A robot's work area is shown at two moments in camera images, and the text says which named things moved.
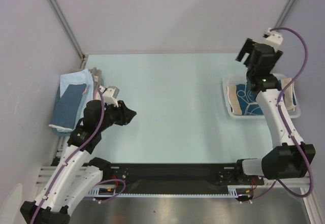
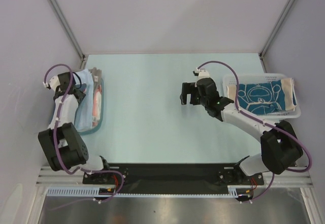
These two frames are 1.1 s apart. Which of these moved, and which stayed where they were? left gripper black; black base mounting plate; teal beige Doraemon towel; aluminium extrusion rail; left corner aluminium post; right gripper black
Moved: left gripper black; right gripper black
Stayed: black base mounting plate; left corner aluminium post; aluminium extrusion rail; teal beige Doraemon towel
